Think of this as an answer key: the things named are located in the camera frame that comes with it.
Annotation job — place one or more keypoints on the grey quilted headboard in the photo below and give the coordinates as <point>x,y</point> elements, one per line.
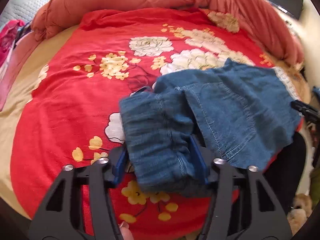
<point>24,10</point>

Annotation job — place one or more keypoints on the salmon pink quilt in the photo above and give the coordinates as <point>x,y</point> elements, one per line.
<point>257,17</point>

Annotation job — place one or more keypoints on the red floral bed sheet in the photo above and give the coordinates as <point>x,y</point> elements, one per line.
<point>73,116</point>

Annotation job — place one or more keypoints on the person left hand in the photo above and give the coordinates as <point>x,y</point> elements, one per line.
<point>125,232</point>

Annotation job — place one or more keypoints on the blue denim lace-trimmed shorts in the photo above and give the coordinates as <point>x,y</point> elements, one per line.
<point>241,113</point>

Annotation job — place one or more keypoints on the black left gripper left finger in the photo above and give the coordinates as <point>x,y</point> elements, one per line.
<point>78,203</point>

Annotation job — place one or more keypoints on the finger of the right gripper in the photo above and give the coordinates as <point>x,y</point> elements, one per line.
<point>306,110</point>

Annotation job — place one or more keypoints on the magenta clothing pile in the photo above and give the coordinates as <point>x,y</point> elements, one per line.
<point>10,34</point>

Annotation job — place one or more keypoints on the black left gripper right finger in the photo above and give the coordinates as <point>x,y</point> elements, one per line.
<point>242,204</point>

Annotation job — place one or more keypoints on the tan mattress sheet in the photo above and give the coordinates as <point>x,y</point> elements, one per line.
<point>29,57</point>

